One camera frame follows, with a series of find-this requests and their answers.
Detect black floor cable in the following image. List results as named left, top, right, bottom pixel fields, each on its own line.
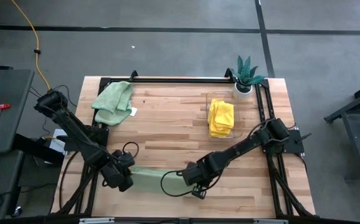
left=57, top=151, right=81, bottom=214

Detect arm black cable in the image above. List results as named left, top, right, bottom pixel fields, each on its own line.
left=160, top=169, right=199, bottom=198
left=122, top=141, right=140, bottom=159

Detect yellow cord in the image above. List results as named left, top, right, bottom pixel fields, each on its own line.
left=10, top=0, right=52, bottom=91

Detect black diagonal frame strut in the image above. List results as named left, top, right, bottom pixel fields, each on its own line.
left=268, top=157, right=314, bottom=217
left=55, top=167, right=102, bottom=215

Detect silver metal bracket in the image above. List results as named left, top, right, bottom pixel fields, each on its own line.
left=253, top=218, right=289, bottom=224
left=78, top=217, right=115, bottom=224

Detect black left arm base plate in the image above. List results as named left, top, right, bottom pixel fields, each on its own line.
left=62, top=126, right=110, bottom=152

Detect clear plastic bin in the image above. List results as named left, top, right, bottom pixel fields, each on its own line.
left=205, top=90, right=244, bottom=139

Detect black side frame rail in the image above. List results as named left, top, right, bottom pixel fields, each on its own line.
left=85, top=77, right=114, bottom=216
left=254, top=83, right=283, bottom=216
left=73, top=77, right=106, bottom=216
left=262, top=83, right=294, bottom=216

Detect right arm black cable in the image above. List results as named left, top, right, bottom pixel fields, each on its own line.
left=160, top=169, right=199, bottom=198

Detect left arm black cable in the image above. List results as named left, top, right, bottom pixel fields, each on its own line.
left=122, top=141, right=140, bottom=159

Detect grey side desk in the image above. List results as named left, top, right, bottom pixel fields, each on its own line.
left=0, top=68, right=36, bottom=156

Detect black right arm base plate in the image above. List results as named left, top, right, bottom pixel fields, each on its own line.
left=260, top=128, right=305, bottom=156

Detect black caster wheel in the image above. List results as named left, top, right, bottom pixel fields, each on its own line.
left=11, top=205, right=24, bottom=218

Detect green microfiber towel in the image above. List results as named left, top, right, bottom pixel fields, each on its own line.
left=91, top=80, right=138, bottom=127
left=129, top=166, right=196, bottom=197

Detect yellow microfiber towel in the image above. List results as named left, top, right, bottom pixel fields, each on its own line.
left=209, top=124, right=230, bottom=138
left=207, top=107, right=234, bottom=135
left=210, top=98, right=235, bottom=131

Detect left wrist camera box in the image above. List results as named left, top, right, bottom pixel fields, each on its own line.
left=111, top=149, right=136, bottom=169

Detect white paper sheet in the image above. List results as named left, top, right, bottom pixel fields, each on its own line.
left=48, top=128, right=70, bottom=156

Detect black desk support beam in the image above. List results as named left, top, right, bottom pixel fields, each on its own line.
left=11, top=133, right=66, bottom=166

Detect snake plant in white pot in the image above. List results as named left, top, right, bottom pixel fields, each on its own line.
left=229, top=55, right=267, bottom=101

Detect grey metal cart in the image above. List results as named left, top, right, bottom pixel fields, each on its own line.
left=324, top=77, right=360, bottom=182

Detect long black frame rail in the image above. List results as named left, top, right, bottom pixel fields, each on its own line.
left=0, top=213, right=360, bottom=224

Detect red handled hex key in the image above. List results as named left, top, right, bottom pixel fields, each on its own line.
left=0, top=103, right=12, bottom=130

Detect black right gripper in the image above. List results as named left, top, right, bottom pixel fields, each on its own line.
left=181, top=154, right=224, bottom=187

